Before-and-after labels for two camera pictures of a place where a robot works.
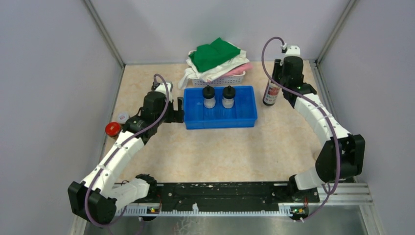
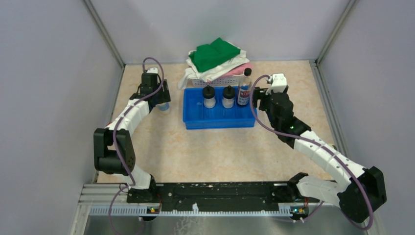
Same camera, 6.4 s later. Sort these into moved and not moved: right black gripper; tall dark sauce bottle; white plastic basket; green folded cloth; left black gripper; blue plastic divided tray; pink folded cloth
Moved: right black gripper; tall dark sauce bottle; left black gripper
Not moved: pink folded cloth; green folded cloth; white plastic basket; blue plastic divided tray
